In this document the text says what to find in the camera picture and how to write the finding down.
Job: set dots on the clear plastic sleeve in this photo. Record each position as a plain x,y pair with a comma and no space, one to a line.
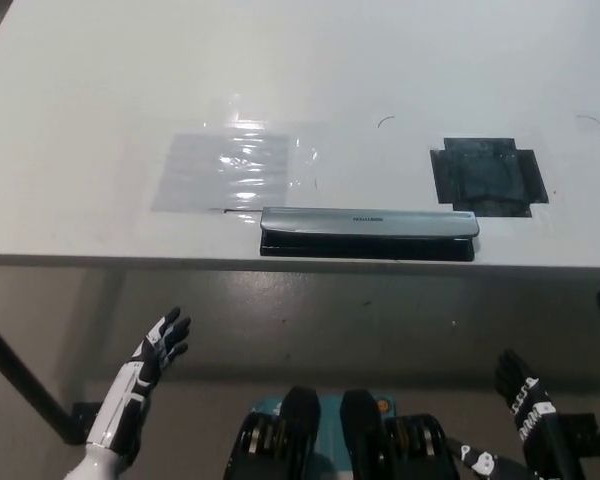
220,170

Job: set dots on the black table leg foot plate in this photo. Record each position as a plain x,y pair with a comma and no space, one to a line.
597,432
85,420

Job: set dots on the silver black hole puncher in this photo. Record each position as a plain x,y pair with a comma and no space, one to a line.
360,224

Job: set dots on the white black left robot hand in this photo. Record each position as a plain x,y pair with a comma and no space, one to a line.
130,390

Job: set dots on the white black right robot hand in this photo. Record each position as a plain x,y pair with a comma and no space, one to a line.
545,435

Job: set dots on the black metal table leg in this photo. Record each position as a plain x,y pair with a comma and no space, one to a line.
25,380

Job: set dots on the black tape patch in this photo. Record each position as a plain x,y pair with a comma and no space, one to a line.
487,176

